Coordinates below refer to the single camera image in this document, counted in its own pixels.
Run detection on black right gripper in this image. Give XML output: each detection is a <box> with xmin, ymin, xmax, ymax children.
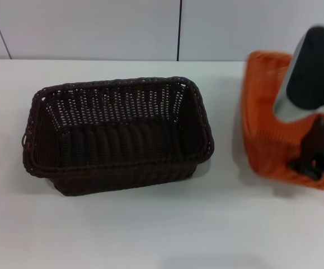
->
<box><xmin>287</xmin><ymin>112</ymin><xmax>324</xmax><ymax>180</ymax></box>

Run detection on orange wicker basket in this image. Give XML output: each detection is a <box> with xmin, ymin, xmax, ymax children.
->
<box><xmin>241</xmin><ymin>50</ymin><xmax>324</xmax><ymax>192</ymax></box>

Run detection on dark brown wicker basket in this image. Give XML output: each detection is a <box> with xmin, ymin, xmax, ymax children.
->
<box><xmin>18</xmin><ymin>75</ymin><xmax>215</xmax><ymax>197</ymax></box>

